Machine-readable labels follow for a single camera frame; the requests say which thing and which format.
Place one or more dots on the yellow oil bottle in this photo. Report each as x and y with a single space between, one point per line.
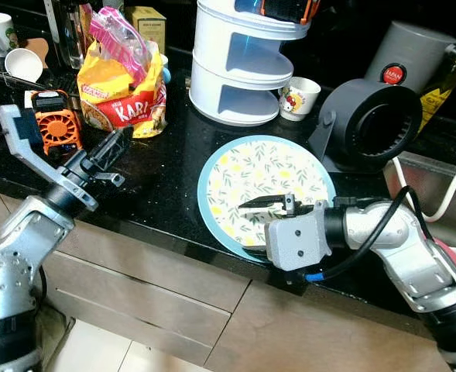
440 85

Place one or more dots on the stainless steel sink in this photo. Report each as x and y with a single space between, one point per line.
421 174

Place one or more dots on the beige cabinet door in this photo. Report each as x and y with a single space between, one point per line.
313 333

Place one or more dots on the white cartoon cat mug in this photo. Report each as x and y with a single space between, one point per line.
299 97

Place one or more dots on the white tiered round stand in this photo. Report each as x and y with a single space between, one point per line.
243 70

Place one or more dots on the pink plastic bag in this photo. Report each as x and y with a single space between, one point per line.
119 39

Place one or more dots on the blue cup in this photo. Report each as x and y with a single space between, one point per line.
164 71

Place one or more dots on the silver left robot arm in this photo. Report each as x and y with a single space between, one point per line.
11 263

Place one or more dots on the brown wooden piece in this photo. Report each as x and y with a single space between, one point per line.
38 48

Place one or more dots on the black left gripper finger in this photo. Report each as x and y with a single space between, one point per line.
111 145
119 151

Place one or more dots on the plain white cup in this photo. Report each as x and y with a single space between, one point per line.
24 66

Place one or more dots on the beige drawer front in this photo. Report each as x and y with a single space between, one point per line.
135 310
158 271

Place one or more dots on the orange black fan device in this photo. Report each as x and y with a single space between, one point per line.
57 128
289 8

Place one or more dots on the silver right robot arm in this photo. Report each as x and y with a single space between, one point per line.
409 256

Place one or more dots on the grey kettle red logo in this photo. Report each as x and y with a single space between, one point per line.
409 54

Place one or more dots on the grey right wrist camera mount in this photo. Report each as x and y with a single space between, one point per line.
297 242

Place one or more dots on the yellow red snack bag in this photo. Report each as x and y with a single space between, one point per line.
127 108

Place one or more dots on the yellow cardboard box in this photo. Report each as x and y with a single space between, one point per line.
148 25

